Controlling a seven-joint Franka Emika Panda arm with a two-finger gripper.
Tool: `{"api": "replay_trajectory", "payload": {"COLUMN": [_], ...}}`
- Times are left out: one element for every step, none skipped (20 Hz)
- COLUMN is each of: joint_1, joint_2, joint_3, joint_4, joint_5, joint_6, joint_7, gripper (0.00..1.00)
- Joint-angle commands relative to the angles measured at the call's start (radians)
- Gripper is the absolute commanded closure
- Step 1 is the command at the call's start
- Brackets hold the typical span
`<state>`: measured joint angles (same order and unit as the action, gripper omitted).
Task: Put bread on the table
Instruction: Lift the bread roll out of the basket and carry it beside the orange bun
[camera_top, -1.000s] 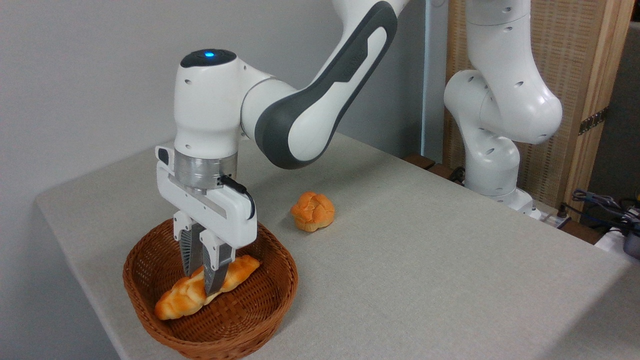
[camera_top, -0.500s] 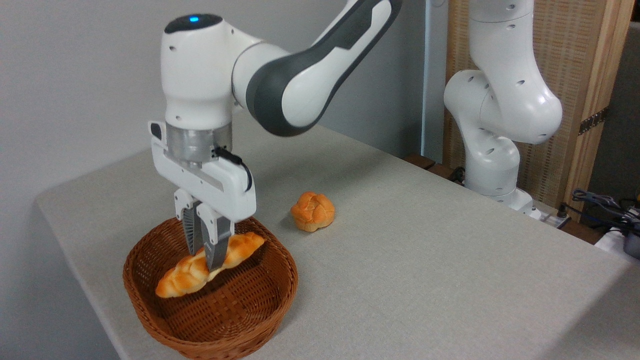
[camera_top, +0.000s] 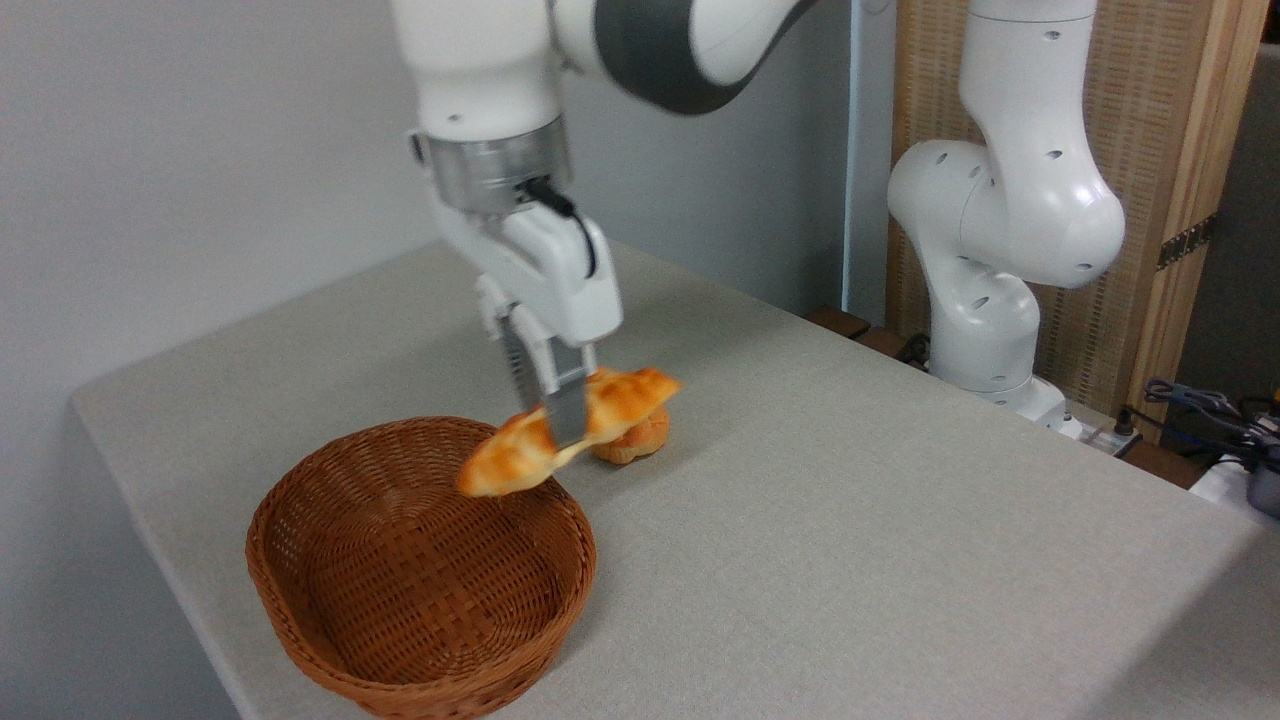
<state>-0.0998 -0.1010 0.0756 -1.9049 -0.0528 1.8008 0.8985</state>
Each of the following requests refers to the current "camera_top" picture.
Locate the blue cable bundle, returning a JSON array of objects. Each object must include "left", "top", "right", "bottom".
[{"left": 1143, "top": 377, "right": 1280, "bottom": 463}]

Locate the round knotted bread roll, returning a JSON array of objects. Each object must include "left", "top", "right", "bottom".
[{"left": 590, "top": 404, "right": 672, "bottom": 465}]

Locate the white power strip with plug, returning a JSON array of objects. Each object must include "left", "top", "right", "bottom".
[{"left": 1082, "top": 405, "right": 1144, "bottom": 459}]

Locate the pale blue vertical strip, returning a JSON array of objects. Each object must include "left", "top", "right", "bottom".
[{"left": 845, "top": 0, "right": 867, "bottom": 316}]

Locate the wooden framed rattan panel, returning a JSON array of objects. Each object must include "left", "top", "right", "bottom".
[{"left": 885, "top": 0, "right": 1271, "bottom": 446}]

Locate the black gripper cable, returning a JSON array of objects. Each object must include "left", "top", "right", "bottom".
[{"left": 522, "top": 176, "right": 599, "bottom": 280}]

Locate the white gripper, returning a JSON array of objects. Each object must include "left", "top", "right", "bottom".
[{"left": 434, "top": 203, "right": 624, "bottom": 450}]

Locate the dark grey device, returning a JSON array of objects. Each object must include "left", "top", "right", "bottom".
[{"left": 1245, "top": 458, "right": 1280, "bottom": 520}]

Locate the brown wooden base board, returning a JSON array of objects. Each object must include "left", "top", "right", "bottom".
[{"left": 808, "top": 307, "right": 936, "bottom": 373}]

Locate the long braided bread loaf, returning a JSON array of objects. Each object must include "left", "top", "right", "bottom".
[{"left": 457, "top": 367, "right": 685, "bottom": 499}]

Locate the white cloth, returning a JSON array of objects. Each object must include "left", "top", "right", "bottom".
[{"left": 1188, "top": 453, "right": 1280, "bottom": 533}]

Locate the metal hinge on panel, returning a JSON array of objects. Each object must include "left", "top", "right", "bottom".
[{"left": 1157, "top": 213, "right": 1219, "bottom": 272}]

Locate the brown wicker basket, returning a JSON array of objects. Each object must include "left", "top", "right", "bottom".
[{"left": 245, "top": 416, "right": 599, "bottom": 720}]

